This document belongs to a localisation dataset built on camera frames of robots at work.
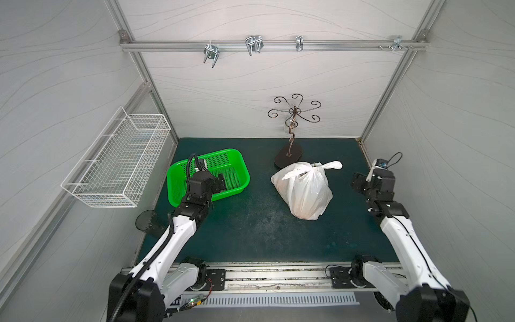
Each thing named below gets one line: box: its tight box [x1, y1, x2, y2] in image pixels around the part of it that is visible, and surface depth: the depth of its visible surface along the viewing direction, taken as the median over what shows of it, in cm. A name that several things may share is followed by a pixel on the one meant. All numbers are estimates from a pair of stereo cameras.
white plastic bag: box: [270, 161, 343, 221], surface depth 81 cm
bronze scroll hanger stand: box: [266, 93, 322, 168], surface depth 95 cm
